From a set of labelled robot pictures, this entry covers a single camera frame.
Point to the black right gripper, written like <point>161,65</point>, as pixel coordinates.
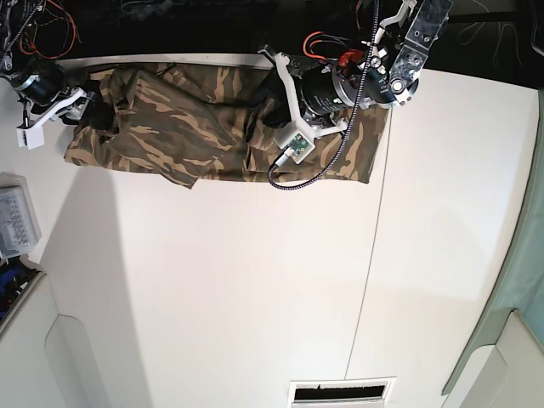
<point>44,84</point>

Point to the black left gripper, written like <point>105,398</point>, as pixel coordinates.
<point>325,91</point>

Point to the camouflage t-shirt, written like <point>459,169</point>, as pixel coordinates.
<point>190,122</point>

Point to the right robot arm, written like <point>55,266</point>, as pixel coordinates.
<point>20,22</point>

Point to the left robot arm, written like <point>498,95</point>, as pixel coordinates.
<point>378,63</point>

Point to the clear plastic storage box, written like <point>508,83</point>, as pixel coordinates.
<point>20,232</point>

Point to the blue items in bin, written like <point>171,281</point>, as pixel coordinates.
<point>15,276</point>

